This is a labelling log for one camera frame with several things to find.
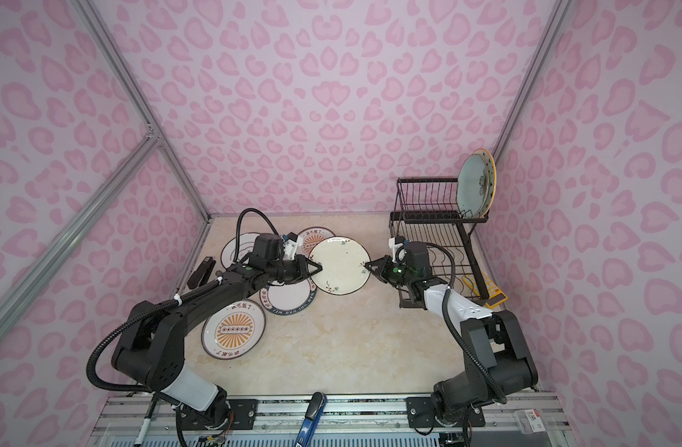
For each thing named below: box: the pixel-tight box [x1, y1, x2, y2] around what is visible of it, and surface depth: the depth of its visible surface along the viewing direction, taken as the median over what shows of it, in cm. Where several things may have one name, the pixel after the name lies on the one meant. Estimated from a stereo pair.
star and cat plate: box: [474, 149, 497, 219], surface depth 82 cm
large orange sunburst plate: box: [201, 298, 267, 361], surface depth 88 cm
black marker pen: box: [134, 391, 161, 447], surface depth 72 cm
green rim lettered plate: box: [259, 276, 317, 316], surface depth 94 cm
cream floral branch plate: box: [307, 235, 372, 297], surface depth 88 cm
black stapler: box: [187, 256, 217, 290], surface depth 104 cm
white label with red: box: [524, 408, 546, 434], surface depth 72 cm
